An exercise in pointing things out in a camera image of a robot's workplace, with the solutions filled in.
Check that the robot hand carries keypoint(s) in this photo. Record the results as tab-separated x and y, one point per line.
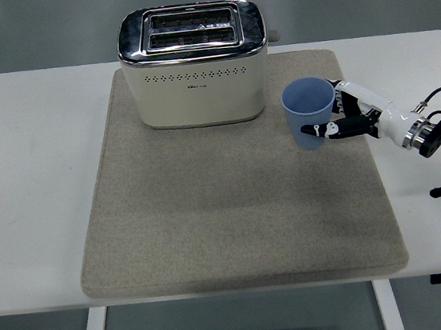
375	114

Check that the light blue plastic cup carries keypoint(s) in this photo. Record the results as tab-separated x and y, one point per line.
308	122

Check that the beige felt table mat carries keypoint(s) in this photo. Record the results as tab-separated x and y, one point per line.
226	212

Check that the cream and chrome toaster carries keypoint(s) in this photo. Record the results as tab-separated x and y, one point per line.
195	91

